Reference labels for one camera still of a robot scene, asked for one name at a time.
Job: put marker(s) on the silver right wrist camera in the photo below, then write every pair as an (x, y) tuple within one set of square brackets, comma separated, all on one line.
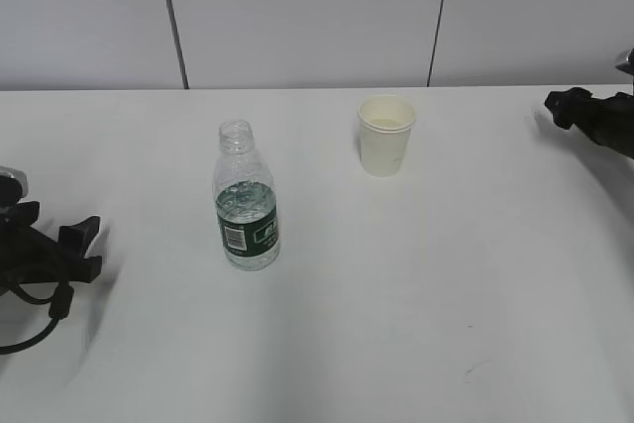
[(625, 62)]

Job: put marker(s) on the white paper cup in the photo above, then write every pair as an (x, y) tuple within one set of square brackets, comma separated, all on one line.
[(385, 123)]

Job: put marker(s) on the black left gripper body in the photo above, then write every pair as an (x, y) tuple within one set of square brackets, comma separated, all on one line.
[(26, 258)]

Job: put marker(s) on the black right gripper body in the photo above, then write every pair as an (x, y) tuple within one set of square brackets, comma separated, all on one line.
[(611, 123)]

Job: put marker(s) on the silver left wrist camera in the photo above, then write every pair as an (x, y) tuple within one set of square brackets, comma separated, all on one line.
[(17, 176)]

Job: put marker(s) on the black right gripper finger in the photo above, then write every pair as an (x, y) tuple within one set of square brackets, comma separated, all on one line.
[(573, 107)]

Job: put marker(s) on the clear water bottle green label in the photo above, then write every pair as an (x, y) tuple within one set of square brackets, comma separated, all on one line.
[(245, 199)]

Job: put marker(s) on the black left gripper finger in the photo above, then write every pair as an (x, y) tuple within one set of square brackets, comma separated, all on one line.
[(84, 270), (78, 238)]

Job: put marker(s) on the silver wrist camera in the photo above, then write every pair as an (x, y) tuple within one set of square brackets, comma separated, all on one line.
[(17, 176), (625, 62)]

